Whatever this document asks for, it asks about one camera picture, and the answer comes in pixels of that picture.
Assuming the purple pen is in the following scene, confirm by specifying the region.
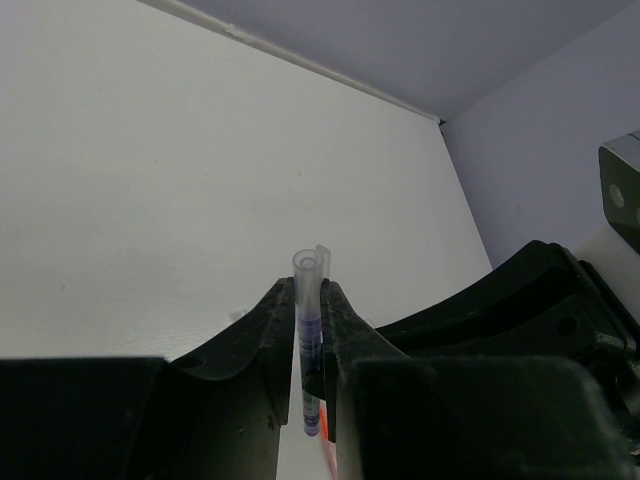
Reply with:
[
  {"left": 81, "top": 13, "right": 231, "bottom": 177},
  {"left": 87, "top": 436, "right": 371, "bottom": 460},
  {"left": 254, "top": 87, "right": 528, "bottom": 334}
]
[{"left": 296, "top": 309, "right": 322, "bottom": 437}]

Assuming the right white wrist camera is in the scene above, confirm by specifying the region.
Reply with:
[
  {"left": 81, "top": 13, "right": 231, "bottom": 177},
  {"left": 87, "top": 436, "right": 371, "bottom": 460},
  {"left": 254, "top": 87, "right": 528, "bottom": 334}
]
[{"left": 598, "top": 130, "right": 640, "bottom": 253}]

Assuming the orange pen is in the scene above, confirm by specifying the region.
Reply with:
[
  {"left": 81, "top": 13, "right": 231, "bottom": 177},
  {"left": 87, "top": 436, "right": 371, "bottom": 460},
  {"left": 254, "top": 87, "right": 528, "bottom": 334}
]
[{"left": 319, "top": 404, "right": 338, "bottom": 480}]

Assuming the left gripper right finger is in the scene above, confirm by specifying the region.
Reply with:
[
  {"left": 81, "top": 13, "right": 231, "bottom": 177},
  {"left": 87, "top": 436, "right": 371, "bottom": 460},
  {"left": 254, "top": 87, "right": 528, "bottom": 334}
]
[{"left": 320, "top": 281, "right": 635, "bottom": 479}]

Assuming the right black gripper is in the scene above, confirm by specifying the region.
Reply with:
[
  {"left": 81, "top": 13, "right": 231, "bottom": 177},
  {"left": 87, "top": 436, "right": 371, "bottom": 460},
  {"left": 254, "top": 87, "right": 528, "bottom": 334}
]
[{"left": 378, "top": 241, "right": 639, "bottom": 467}]

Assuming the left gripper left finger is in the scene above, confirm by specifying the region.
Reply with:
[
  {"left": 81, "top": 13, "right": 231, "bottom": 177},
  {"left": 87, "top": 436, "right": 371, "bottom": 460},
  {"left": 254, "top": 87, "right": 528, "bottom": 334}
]
[{"left": 1, "top": 278, "right": 294, "bottom": 479}]

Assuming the clear cap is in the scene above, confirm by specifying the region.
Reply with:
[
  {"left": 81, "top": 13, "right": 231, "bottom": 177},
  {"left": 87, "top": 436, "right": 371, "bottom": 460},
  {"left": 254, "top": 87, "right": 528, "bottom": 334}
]
[
  {"left": 292, "top": 245, "right": 331, "bottom": 376},
  {"left": 229, "top": 309, "right": 248, "bottom": 323}
]

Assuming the white table board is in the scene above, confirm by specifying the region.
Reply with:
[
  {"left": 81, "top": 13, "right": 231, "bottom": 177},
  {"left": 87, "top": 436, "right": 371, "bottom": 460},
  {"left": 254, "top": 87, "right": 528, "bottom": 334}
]
[{"left": 0, "top": 0, "right": 494, "bottom": 480}]

